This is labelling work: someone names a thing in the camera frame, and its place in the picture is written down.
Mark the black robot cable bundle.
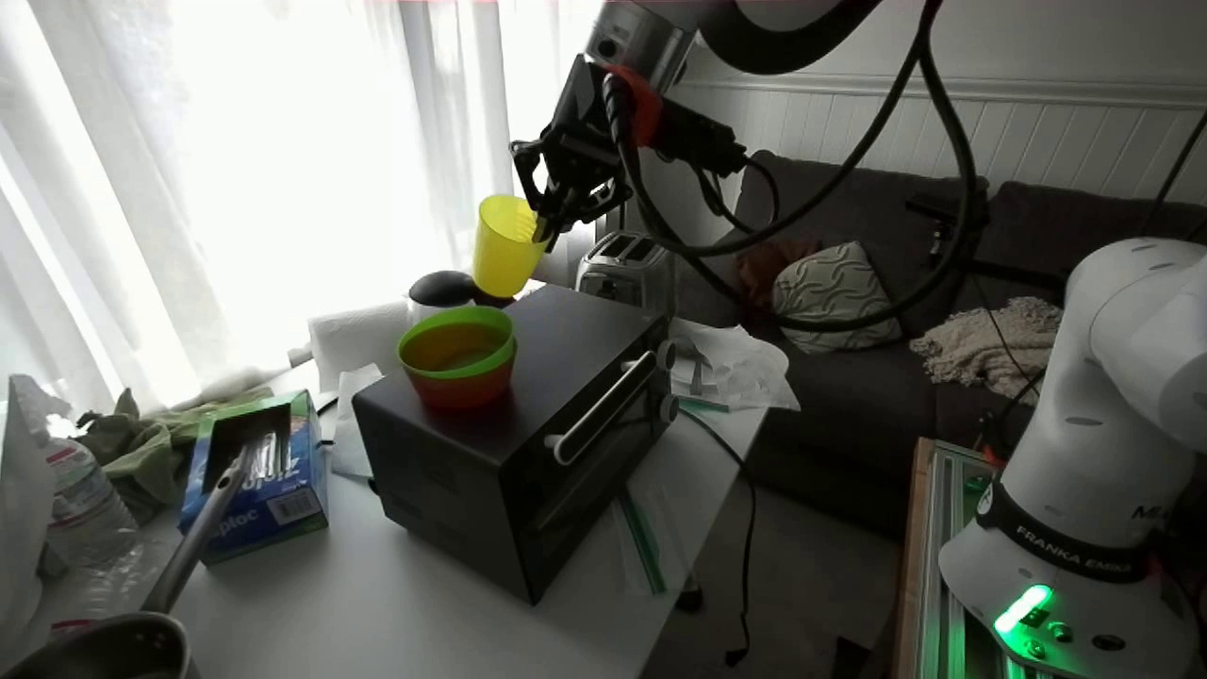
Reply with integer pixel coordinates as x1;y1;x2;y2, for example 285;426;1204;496
599;0;990;339

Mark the dark grey sofa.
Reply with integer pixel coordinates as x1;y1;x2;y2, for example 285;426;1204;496
730;148;1207;547

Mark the pink plastic bowl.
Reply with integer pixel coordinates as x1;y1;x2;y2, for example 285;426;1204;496
399;353;518;420

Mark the green cloth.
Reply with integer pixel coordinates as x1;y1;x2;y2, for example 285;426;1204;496
75;386;276;520

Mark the beige knitted blanket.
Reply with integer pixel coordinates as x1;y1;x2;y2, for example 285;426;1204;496
905;289;1067;403

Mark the metal pot with handle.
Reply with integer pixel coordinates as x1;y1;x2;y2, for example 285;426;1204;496
0;449;256;679

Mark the black wrist camera orange mount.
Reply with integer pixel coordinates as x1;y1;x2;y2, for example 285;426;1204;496
631;63;749;176

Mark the yellow plastic cup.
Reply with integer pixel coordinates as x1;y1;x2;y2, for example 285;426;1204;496
469;193;550;305

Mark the thin black wall cable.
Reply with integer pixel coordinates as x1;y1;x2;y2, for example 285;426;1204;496
1146;109;1207;210

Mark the black electric kettle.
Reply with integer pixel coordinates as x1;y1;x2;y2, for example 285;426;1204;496
403;265;482;320

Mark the black oven power cable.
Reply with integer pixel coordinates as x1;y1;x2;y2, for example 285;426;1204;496
674;403;764;670

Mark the patterned grey pillow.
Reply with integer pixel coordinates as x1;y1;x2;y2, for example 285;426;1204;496
764;237;909;357

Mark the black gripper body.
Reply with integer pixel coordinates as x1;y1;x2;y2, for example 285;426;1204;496
538;54;642;182

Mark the blue cardboard box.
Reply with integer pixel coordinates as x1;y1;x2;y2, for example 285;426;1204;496
173;386;337;569

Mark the black toaster oven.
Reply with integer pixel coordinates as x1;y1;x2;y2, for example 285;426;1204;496
348;281;684;608

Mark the white plastic bag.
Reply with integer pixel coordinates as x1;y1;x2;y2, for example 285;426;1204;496
0;371;79;633

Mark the aluminium rail frame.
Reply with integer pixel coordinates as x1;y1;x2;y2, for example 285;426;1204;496
921;445;1009;679

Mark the clear plastic bottle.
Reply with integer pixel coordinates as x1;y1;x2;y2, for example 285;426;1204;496
41;436;137;547

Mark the wooden workbench top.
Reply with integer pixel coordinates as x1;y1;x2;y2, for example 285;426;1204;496
889;432;1009;679

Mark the silver toaster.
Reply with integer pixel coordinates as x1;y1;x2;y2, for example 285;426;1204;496
573;226;680;320

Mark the white sheer curtain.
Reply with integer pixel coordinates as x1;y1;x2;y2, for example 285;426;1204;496
0;0;609;424

